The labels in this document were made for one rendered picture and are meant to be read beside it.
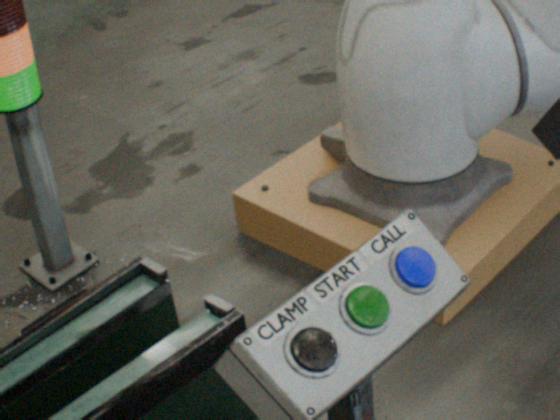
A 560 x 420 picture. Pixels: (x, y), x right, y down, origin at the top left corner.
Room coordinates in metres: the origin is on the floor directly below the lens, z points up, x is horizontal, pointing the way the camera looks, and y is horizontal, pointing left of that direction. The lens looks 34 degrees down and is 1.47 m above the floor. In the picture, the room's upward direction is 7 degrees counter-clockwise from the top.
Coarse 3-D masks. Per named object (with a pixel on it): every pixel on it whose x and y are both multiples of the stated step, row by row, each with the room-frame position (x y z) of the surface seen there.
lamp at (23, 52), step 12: (12, 36) 0.94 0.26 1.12; (24, 36) 0.96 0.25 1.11; (0, 48) 0.94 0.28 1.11; (12, 48) 0.94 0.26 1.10; (24, 48) 0.95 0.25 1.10; (0, 60) 0.94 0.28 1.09; (12, 60) 0.94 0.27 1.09; (24, 60) 0.95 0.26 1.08; (0, 72) 0.94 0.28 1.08; (12, 72) 0.94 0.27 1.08
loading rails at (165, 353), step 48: (96, 288) 0.74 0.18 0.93; (144, 288) 0.74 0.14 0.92; (48, 336) 0.69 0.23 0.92; (96, 336) 0.69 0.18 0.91; (144, 336) 0.73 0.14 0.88; (192, 336) 0.67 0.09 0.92; (0, 384) 0.62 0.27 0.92; (48, 384) 0.64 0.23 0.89; (96, 384) 0.68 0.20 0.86; (144, 384) 0.60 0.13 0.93; (192, 384) 0.63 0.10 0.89
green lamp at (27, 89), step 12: (24, 72) 0.95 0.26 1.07; (36, 72) 0.97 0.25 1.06; (0, 84) 0.94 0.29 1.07; (12, 84) 0.94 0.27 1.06; (24, 84) 0.95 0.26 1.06; (36, 84) 0.96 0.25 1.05; (0, 96) 0.94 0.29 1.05; (12, 96) 0.94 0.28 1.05; (24, 96) 0.94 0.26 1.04; (36, 96) 0.96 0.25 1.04; (0, 108) 0.94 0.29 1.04; (12, 108) 0.94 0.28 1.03
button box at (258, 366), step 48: (384, 240) 0.54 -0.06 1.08; (432, 240) 0.55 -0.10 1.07; (336, 288) 0.51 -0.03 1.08; (384, 288) 0.51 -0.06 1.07; (432, 288) 0.52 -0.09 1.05; (240, 336) 0.46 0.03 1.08; (288, 336) 0.47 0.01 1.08; (336, 336) 0.48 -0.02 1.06; (384, 336) 0.48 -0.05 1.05; (240, 384) 0.46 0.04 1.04; (288, 384) 0.44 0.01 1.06; (336, 384) 0.45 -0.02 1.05
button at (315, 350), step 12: (300, 336) 0.46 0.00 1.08; (312, 336) 0.47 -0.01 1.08; (324, 336) 0.47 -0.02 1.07; (300, 348) 0.46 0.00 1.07; (312, 348) 0.46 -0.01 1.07; (324, 348) 0.46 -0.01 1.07; (336, 348) 0.46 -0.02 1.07; (300, 360) 0.45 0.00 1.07; (312, 360) 0.45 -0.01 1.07; (324, 360) 0.45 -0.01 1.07; (312, 372) 0.45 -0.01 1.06
